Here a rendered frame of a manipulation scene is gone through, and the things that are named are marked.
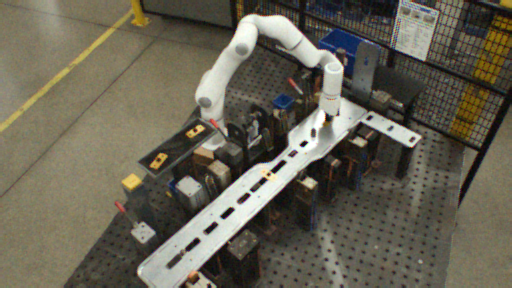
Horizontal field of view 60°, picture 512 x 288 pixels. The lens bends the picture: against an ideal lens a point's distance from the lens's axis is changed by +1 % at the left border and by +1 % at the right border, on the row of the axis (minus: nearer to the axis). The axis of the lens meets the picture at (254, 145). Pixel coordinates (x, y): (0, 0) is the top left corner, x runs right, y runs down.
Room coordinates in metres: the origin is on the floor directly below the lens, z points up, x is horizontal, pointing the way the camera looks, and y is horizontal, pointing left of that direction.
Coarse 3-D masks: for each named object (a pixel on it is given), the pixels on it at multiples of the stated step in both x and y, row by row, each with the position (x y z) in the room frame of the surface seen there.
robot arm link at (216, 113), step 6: (204, 78) 1.79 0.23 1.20; (222, 96) 1.79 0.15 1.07; (222, 102) 1.77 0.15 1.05; (216, 108) 1.74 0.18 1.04; (222, 108) 1.75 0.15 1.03; (204, 114) 1.72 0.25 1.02; (210, 114) 1.71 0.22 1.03; (216, 114) 1.71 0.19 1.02; (222, 114) 1.74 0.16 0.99; (216, 120) 1.71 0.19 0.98
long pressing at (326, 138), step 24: (312, 120) 1.64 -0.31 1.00; (336, 120) 1.63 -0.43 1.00; (360, 120) 1.62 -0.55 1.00; (288, 144) 1.49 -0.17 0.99; (312, 144) 1.47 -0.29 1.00; (336, 144) 1.47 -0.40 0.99; (288, 168) 1.33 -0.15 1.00; (240, 192) 1.21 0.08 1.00; (264, 192) 1.20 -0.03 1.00; (216, 216) 1.09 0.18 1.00; (240, 216) 1.08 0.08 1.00; (168, 240) 0.99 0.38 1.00; (192, 240) 0.98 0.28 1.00; (216, 240) 0.97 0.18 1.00; (144, 264) 0.88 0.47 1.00; (192, 264) 0.87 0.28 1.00
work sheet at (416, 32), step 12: (408, 0) 1.98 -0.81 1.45; (396, 12) 2.01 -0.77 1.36; (408, 12) 1.97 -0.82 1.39; (420, 12) 1.92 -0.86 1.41; (432, 12) 1.88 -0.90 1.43; (408, 24) 1.96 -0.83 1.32; (420, 24) 1.91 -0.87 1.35; (432, 24) 1.87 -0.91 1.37; (408, 36) 1.95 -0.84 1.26; (420, 36) 1.90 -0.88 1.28; (432, 36) 1.86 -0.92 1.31; (396, 48) 1.98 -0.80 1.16; (408, 48) 1.93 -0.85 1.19; (420, 48) 1.89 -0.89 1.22; (420, 60) 1.88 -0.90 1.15
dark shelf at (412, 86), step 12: (312, 36) 2.35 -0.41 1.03; (384, 72) 1.95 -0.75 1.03; (396, 72) 1.94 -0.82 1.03; (372, 84) 1.85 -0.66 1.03; (384, 84) 1.85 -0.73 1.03; (396, 84) 1.84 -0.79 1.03; (408, 84) 1.83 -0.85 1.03; (420, 84) 1.83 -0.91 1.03; (396, 96) 1.74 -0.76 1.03; (408, 96) 1.74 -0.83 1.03
